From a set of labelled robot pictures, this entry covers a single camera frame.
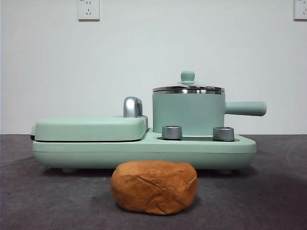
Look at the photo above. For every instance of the white wall socket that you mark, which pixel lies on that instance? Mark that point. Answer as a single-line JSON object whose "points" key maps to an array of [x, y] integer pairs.
{"points": [[88, 10], [301, 9]]}

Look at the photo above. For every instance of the mint green breakfast machine base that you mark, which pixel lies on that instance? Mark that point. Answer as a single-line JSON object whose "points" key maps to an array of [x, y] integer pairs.
{"points": [[144, 153]]}

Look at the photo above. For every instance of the mint green steamer pot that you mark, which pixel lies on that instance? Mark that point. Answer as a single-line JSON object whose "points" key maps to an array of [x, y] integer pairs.
{"points": [[189, 112]]}

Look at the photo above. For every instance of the glass lid with green knob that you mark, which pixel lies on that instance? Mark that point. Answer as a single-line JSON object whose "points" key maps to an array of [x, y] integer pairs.
{"points": [[187, 76]]}

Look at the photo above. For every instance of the silver control knob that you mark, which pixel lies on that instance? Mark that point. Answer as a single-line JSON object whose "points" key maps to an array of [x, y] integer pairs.
{"points": [[171, 133], [223, 134]]}

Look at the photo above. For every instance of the brown potato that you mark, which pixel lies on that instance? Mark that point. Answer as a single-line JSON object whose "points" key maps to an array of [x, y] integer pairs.
{"points": [[153, 187]]}

